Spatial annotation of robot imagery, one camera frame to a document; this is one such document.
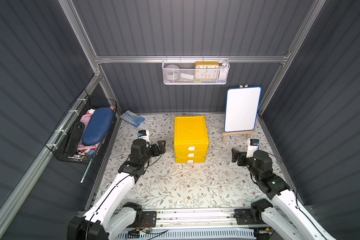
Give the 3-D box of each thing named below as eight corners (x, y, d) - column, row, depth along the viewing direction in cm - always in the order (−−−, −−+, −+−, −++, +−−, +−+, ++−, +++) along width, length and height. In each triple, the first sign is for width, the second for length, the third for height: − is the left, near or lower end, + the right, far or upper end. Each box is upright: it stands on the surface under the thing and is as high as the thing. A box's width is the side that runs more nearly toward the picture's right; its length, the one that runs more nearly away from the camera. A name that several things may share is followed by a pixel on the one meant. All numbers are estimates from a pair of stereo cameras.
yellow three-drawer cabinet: (174, 164, 95) (172, 145, 77) (175, 137, 108) (174, 116, 91) (204, 164, 95) (209, 145, 77) (202, 137, 108) (205, 116, 91)
